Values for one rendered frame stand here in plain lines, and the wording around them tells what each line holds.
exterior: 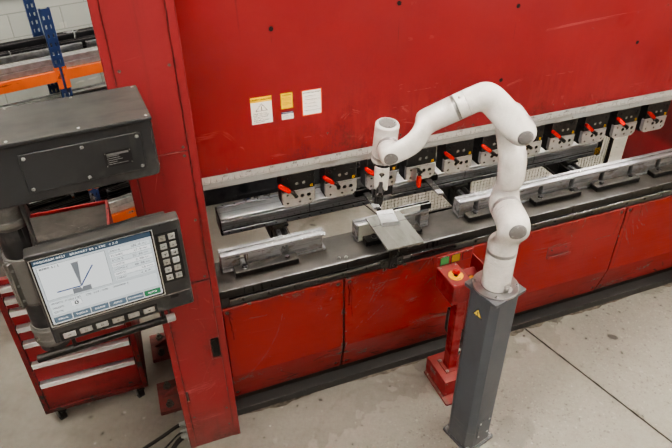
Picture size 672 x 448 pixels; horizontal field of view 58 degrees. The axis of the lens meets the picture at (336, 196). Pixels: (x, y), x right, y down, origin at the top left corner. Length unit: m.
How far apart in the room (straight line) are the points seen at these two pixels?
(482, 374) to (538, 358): 0.95
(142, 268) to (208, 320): 0.73
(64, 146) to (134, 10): 0.49
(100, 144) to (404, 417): 2.19
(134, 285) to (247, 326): 0.97
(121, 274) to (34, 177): 0.42
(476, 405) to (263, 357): 1.04
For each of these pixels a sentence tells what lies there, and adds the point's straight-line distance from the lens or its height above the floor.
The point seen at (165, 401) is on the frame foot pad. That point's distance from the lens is 3.49.
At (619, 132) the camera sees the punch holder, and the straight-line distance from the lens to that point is 3.52.
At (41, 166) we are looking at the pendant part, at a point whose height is 1.86.
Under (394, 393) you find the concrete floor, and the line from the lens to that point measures 3.44.
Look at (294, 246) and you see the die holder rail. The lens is 2.84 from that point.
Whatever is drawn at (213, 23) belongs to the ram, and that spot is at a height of 2.02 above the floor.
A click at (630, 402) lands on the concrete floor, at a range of 3.72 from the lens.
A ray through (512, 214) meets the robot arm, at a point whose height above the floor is 1.42.
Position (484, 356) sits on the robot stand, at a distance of 2.76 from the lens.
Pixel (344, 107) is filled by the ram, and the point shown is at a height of 1.61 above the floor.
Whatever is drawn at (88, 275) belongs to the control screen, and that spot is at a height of 1.47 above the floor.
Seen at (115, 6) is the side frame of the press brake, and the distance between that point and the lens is 2.00.
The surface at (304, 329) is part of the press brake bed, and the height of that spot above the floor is 0.50.
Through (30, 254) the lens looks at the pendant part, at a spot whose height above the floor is 1.60.
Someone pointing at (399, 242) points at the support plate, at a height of 1.00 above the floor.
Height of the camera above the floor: 2.69
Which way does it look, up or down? 34 degrees down
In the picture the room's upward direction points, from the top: straight up
